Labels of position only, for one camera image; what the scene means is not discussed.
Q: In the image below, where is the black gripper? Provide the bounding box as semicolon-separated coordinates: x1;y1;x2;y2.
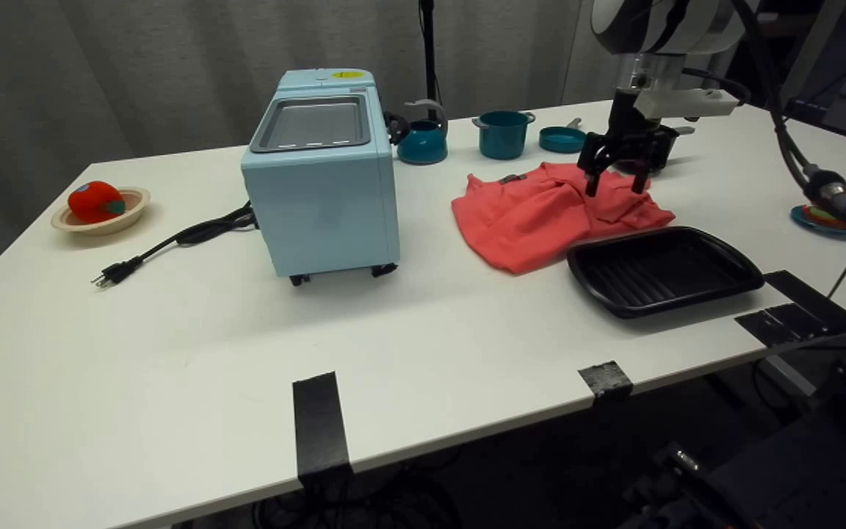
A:
575;84;679;199

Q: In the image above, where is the red cloth shirt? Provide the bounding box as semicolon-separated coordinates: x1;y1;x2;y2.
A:
448;161;679;278

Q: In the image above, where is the teal toy frying pan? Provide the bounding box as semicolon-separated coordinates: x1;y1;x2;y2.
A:
538;113;589;155

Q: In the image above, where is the black grill tray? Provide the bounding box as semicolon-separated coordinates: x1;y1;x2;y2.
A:
564;225;766;319

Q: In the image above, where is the teal toy pot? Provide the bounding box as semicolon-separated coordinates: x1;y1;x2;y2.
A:
469;109;541;161

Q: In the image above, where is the small teal plate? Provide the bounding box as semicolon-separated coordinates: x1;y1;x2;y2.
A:
786;202;846;241

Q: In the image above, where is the teal toy kettle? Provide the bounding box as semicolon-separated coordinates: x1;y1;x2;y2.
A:
385;97;451;168

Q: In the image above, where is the small black tape square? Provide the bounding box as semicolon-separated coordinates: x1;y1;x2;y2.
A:
575;359;635;402

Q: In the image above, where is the long black tape strip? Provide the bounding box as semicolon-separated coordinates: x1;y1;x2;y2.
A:
291;369;354;481

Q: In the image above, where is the beige plate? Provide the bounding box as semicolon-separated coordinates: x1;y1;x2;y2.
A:
49;184;152;234

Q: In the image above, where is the red toy tomato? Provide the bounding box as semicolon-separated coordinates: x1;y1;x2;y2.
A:
63;178;128;225

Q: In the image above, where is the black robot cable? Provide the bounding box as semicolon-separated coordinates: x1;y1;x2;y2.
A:
727;0;846;302

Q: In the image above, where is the black power cord with plug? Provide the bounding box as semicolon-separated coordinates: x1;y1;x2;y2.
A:
90;199;257;287

